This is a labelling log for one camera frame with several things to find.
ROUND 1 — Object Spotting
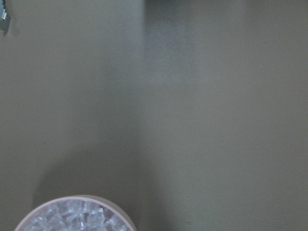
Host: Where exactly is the clear ice cube pile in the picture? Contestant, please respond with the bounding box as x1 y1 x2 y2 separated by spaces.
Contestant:
23 199 130 231

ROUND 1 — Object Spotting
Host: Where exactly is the pink bowl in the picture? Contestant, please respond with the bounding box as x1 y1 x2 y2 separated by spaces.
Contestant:
15 195 137 231

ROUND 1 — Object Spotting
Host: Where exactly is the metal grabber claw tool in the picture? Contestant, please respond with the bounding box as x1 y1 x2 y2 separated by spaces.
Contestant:
0 0 11 32

